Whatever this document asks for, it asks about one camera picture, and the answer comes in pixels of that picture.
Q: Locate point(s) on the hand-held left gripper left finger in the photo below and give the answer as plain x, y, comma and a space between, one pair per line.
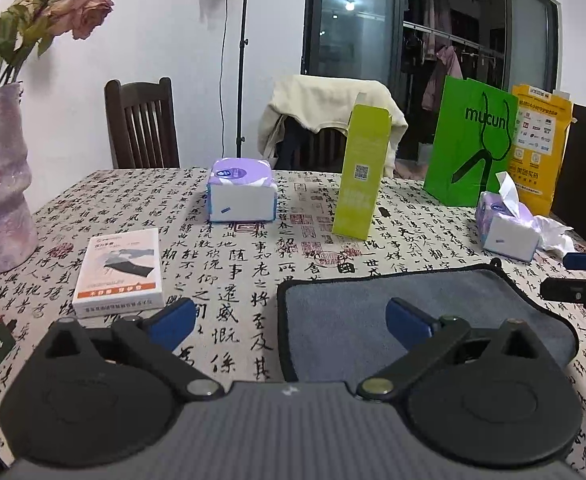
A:
173, 324

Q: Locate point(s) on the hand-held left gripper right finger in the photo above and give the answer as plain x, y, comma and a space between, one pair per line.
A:
407, 322

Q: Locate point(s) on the grey towel with black edge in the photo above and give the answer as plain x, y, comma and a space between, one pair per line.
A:
343, 310

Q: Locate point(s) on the crumpled white tissue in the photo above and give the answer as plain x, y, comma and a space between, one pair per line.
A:
553, 232

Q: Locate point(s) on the white box with orange stripe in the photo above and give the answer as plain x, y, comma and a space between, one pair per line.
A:
118, 272

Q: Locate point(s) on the dark chair back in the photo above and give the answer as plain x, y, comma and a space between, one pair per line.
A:
585, 175

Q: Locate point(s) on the opened purple tissue pack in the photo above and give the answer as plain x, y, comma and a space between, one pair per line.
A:
505, 225

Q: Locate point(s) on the calligraphy printed tablecloth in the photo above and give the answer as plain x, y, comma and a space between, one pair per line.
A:
253, 280

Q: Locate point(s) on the yellow paper bag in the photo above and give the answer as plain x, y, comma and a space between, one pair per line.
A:
538, 150

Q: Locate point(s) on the sealed purple tissue pack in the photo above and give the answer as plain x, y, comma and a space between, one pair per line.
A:
242, 192

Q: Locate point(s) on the yellow-green tall carton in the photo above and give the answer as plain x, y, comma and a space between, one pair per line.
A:
360, 170

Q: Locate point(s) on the green paper bag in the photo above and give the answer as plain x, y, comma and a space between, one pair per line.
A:
473, 145

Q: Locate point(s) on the chair draped with cloth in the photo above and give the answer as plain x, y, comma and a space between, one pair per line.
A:
318, 147

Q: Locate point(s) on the dark wooden chair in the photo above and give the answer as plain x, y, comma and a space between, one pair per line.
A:
143, 125

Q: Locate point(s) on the cream cloth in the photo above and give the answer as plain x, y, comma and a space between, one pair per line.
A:
318, 102

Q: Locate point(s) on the hanging clothes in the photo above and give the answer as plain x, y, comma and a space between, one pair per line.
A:
440, 60

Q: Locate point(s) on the black studio light stand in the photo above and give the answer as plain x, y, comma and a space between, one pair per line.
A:
242, 60

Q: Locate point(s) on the glass sliding door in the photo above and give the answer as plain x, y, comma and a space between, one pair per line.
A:
423, 35

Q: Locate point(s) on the dried pink flowers with leaves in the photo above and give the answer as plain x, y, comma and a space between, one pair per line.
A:
68, 5

